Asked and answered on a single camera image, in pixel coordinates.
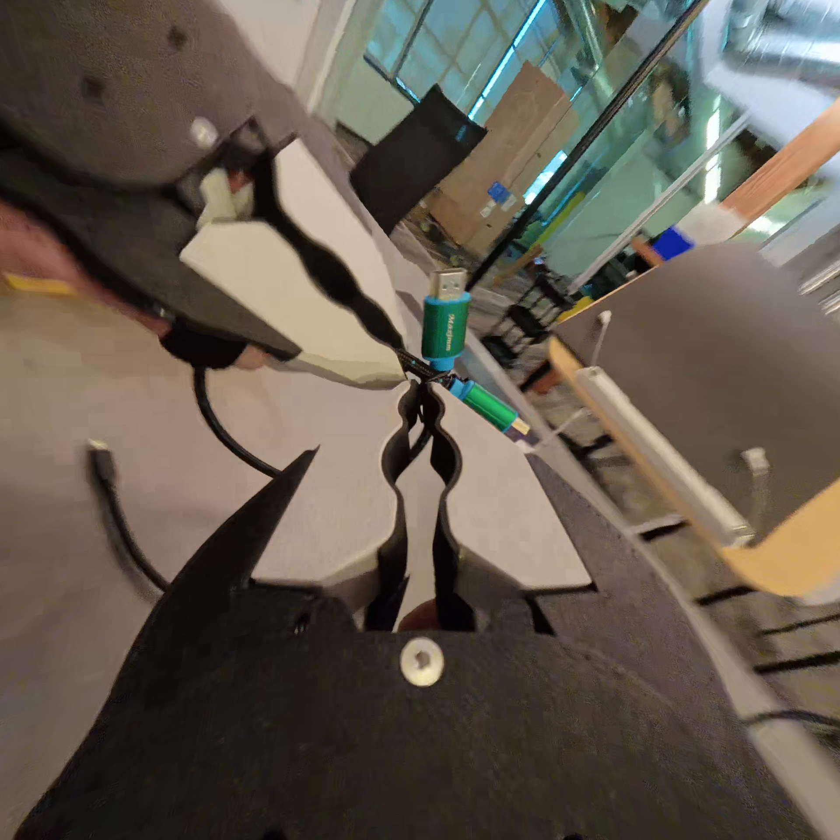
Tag black office chair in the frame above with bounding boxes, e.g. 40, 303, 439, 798
348, 86, 488, 237

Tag black pole with round base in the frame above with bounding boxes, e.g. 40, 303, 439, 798
466, 0, 699, 292

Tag person's left hand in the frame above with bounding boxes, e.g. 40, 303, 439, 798
0, 197, 172, 332

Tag wooden board with black surface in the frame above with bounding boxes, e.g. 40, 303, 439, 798
552, 243, 840, 601

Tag thin black switch cable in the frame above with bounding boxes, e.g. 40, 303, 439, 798
86, 440, 174, 594

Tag black metal cart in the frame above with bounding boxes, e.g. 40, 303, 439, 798
479, 269, 580, 371

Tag wooden ceiling beam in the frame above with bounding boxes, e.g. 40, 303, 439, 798
720, 99, 840, 227

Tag braided hdmi cable green plug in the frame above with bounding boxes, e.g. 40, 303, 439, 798
195, 269, 534, 620

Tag silver ventilation ducts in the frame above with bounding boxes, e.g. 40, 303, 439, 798
722, 0, 840, 82

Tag blue plastic bin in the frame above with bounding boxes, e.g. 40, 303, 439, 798
653, 226, 698, 262

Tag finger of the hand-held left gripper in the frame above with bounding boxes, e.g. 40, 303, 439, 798
267, 138, 406, 345
178, 214, 409, 389

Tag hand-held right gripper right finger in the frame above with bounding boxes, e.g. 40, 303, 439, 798
434, 388, 594, 594

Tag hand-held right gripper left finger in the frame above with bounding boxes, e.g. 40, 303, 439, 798
250, 388, 414, 594

